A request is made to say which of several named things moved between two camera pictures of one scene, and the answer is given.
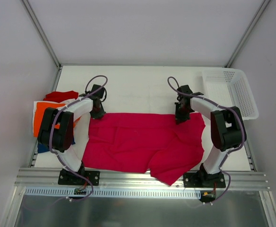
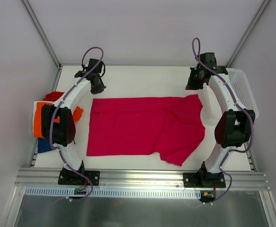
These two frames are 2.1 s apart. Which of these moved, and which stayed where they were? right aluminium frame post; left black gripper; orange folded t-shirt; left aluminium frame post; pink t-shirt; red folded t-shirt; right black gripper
Moved: pink t-shirt; right black gripper; left black gripper
Stayed: red folded t-shirt; left aluminium frame post; orange folded t-shirt; right aluminium frame post
